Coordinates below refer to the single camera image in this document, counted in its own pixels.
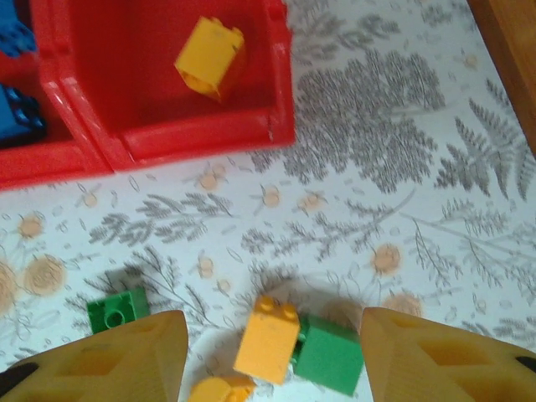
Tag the red plastic bin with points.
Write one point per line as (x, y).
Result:
(125, 63)
(42, 163)

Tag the yellow lego brick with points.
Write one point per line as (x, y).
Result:
(213, 391)
(209, 54)
(266, 343)

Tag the brown wooden board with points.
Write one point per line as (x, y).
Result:
(515, 42)

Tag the floral tablecloth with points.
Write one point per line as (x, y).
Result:
(335, 209)

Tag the square green lego brick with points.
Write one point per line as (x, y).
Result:
(331, 356)

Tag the long green lego brick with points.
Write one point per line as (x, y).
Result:
(134, 305)

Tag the blue lego brick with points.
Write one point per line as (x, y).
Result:
(12, 33)
(12, 113)

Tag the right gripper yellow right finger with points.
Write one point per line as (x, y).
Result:
(439, 368)

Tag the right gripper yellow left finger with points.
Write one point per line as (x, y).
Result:
(104, 368)

